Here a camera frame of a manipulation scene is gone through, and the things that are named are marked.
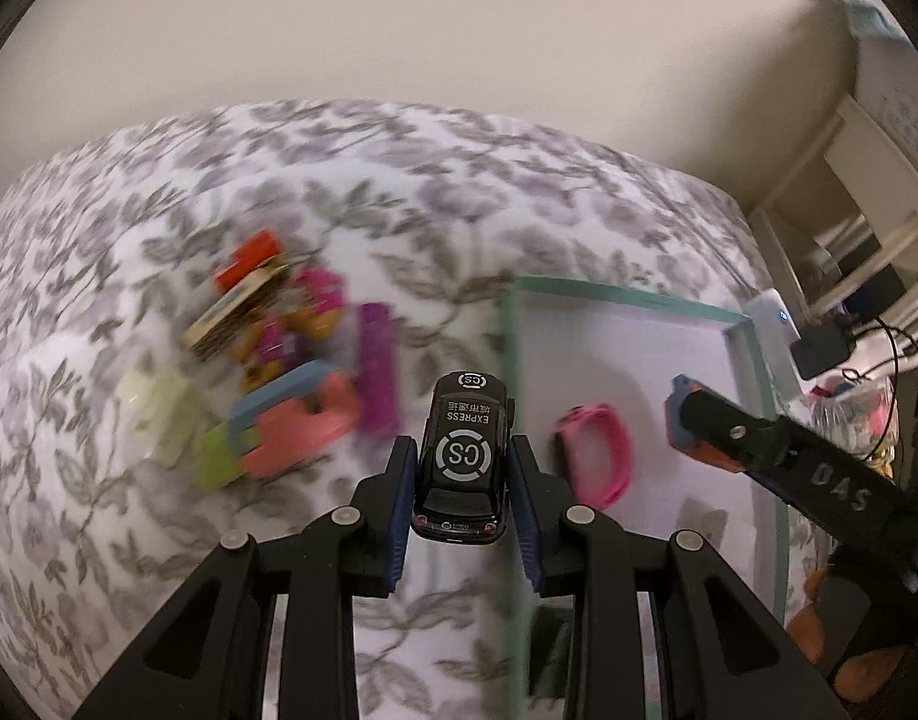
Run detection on orange block with blue stripe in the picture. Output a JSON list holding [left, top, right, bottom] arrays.
[[664, 373, 739, 475]]

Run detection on black cable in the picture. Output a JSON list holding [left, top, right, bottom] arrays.
[[838, 311, 918, 466]]

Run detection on pink and blue phone case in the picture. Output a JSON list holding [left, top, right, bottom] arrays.
[[229, 358, 364, 482]]

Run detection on black toy car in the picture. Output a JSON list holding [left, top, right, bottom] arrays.
[[409, 370, 518, 546]]

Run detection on patterned wooden block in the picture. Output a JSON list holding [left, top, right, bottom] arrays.
[[180, 261, 293, 362]]

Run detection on person's right hand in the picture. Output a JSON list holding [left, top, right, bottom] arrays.
[[785, 565, 915, 688]]

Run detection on cream ribbed plastic clip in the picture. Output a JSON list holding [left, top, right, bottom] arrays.
[[112, 369, 206, 467]]

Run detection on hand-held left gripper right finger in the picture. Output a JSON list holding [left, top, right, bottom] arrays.
[[508, 433, 850, 720]]

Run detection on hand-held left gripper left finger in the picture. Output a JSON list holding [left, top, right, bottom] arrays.
[[69, 433, 419, 720]]

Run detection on white power strip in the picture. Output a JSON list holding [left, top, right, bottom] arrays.
[[742, 291, 803, 407]]

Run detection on green card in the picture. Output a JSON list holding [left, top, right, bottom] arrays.
[[195, 422, 248, 490]]

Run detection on black power adapter with cable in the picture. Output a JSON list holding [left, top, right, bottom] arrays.
[[791, 321, 855, 381]]

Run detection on red glue tube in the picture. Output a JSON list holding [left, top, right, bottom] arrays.
[[214, 231, 282, 295]]

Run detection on white and teal box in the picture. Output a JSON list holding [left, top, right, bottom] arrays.
[[800, 0, 918, 192]]

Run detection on teal shallow box tray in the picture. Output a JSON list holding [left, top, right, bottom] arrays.
[[499, 274, 791, 720]]

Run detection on pink wristwatch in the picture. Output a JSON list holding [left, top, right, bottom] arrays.
[[552, 403, 634, 512]]

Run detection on purple lighter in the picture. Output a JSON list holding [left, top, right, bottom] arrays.
[[356, 302, 398, 437]]

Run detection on pink toy figure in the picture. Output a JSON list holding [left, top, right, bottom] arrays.
[[236, 265, 349, 393]]

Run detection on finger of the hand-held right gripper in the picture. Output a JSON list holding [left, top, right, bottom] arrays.
[[679, 388, 806, 494]]

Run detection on white wooden shelf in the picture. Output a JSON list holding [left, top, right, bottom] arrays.
[[750, 92, 918, 320]]

